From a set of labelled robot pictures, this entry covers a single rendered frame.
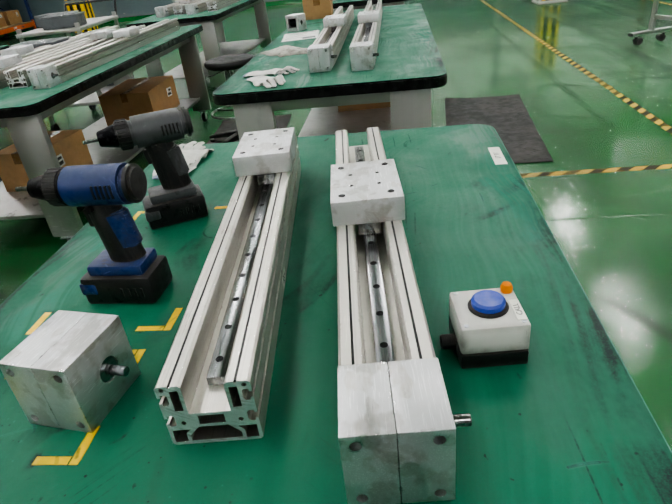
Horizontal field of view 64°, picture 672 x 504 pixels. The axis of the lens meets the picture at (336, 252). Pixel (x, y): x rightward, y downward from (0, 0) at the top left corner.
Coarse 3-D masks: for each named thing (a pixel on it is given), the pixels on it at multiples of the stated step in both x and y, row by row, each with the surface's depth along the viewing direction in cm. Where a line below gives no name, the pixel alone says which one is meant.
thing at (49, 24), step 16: (96, 0) 519; (48, 16) 456; (64, 16) 441; (80, 16) 451; (112, 16) 506; (16, 32) 442; (32, 32) 444; (48, 32) 441; (64, 32) 441; (80, 32) 442; (96, 96) 487
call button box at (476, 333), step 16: (496, 288) 68; (464, 304) 65; (512, 304) 64; (464, 320) 63; (480, 320) 62; (496, 320) 62; (512, 320) 62; (528, 320) 62; (448, 336) 66; (464, 336) 62; (480, 336) 61; (496, 336) 61; (512, 336) 62; (528, 336) 62; (464, 352) 63; (480, 352) 63; (496, 352) 63; (512, 352) 63; (528, 352) 63; (464, 368) 64
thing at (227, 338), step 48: (240, 192) 97; (288, 192) 101; (240, 240) 88; (288, 240) 93; (240, 288) 74; (192, 336) 61; (240, 336) 60; (192, 384) 58; (240, 384) 54; (192, 432) 58; (240, 432) 59
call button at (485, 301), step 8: (472, 296) 65; (480, 296) 64; (488, 296) 64; (496, 296) 64; (472, 304) 64; (480, 304) 63; (488, 304) 63; (496, 304) 62; (504, 304) 63; (488, 312) 62; (496, 312) 62
